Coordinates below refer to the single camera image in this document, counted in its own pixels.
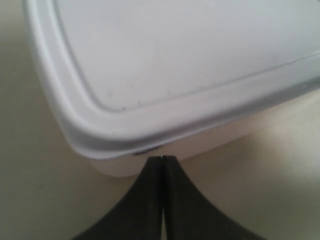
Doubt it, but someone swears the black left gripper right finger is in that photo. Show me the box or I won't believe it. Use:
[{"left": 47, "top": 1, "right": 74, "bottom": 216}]
[{"left": 161, "top": 156, "right": 262, "bottom": 240}]

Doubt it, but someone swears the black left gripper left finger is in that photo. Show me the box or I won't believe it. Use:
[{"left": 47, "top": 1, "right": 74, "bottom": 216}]
[{"left": 74, "top": 156, "right": 163, "bottom": 240}]

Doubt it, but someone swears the white lidded plastic container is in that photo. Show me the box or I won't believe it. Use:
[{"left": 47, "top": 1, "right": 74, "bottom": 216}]
[{"left": 23, "top": 0, "right": 320, "bottom": 177}]

